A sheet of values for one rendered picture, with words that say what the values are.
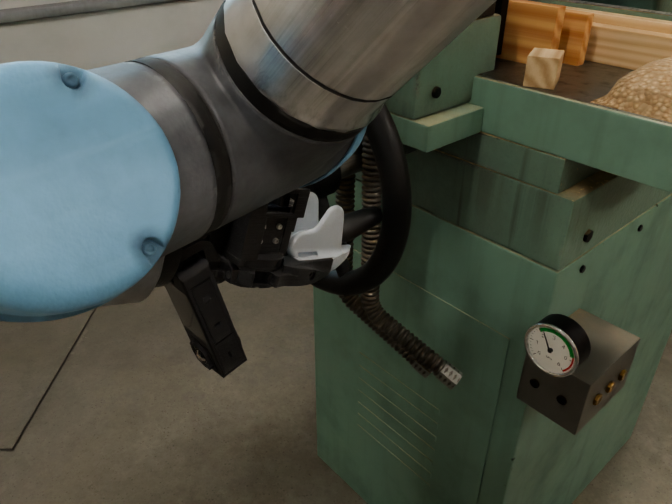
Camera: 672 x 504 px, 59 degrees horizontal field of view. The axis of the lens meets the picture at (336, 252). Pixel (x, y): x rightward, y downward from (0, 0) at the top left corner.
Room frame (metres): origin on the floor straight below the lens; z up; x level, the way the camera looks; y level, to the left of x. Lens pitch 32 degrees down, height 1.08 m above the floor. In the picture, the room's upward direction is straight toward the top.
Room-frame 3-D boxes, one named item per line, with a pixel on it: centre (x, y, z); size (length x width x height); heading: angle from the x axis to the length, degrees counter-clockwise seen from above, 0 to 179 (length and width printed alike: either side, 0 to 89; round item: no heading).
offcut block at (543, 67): (0.63, -0.22, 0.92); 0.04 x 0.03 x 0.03; 155
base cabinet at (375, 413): (0.90, -0.32, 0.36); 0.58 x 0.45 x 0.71; 131
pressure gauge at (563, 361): (0.49, -0.24, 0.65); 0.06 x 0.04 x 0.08; 41
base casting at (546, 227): (0.90, -0.32, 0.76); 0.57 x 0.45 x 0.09; 131
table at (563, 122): (0.75, -0.15, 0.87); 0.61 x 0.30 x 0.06; 41
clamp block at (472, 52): (0.69, -0.09, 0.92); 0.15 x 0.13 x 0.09; 41
